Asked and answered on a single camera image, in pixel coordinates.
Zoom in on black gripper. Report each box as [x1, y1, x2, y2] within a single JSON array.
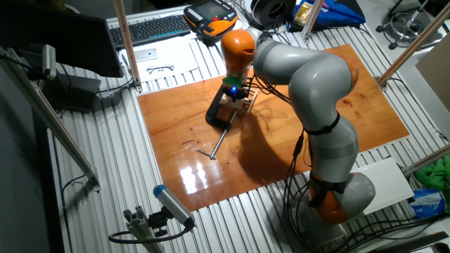
[[223, 84, 255, 105]]

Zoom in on small wooden window frame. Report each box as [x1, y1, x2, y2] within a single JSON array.
[[218, 87, 259, 114]]

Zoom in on black C-clamp with steel screw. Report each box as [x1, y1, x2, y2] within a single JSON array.
[[194, 82, 247, 161]]

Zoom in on orange and black teach pendant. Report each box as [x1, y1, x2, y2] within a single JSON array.
[[183, 0, 239, 39]]

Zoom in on white paper sheet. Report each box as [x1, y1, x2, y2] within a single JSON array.
[[118, 37, 200, 84]]

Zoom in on glossy brown wooden board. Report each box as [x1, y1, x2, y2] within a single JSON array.
[[137, 44, 411, 212]]

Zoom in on thin-framed eyeglasses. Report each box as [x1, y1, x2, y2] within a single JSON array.
[[146, 64, 176, 75]]

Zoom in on black filament spool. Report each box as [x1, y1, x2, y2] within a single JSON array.
[[250, 0, 298, 29]]

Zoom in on silver smartphone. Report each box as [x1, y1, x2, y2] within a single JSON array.
[[133, 48, 159, 63]]

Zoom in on yellow packet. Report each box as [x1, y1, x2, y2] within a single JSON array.
[[293, 1, 314, 27]]

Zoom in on black computer keyboard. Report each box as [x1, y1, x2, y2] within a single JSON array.
[[109, 13, 193, 50]]

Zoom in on blue cloth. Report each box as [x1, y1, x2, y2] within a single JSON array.
[[286, 0, 366, 32]]

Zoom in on chrome stool base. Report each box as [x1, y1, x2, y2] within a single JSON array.
[[375, 0, 444, 51]]

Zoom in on dark grey computer box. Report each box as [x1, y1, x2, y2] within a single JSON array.
[[41, 72, 103, 114]]

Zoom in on black computer monitor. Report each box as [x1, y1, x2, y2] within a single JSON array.
[[0, 1, 124, 79]]

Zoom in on beige cardboard panel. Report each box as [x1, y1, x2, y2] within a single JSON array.
[[416, 34, 450, 113]]

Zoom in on green cloth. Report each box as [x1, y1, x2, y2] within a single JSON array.
[[413, 157, 450, 214]]

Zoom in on blue and white plastic bag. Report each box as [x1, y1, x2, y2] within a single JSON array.
[[409, 188, 447, 219]]

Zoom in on dark metal bar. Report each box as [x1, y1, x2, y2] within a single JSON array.
[[368, 240, 450, 253]]

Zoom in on aluminium frame pole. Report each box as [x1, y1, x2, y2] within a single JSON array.
[[112, 0, 143, 93], [375, 2, 450, 89], [300, 0, 325, 42], [402, 143, 450, 176]]

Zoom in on black computer cable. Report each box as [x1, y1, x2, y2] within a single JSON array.
[[94, 77, 134, 95]]

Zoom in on silver camera with blue cap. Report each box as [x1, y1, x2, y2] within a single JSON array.
[[153, 184, 196, 230]]

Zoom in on black camera bracket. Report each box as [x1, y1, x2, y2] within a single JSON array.
[[147, 207, 170, 238]]

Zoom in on short aluminium extrusion post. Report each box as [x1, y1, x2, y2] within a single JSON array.
[[122, 205, 166, 253]]

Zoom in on black camera cable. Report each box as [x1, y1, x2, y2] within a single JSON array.
[[108, 220, 196, 245]]

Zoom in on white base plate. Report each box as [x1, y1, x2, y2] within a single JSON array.
[[351, 157, 416, 216]]

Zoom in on slanted aluminium frame beam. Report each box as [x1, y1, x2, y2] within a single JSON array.
[[0, 47, 102, 193]]

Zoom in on silver depth camera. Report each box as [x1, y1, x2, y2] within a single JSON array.
[[41, 44, 58, 81]]

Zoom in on thin black cable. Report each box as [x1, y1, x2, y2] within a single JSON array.
[[60, 174, 87, 253]]

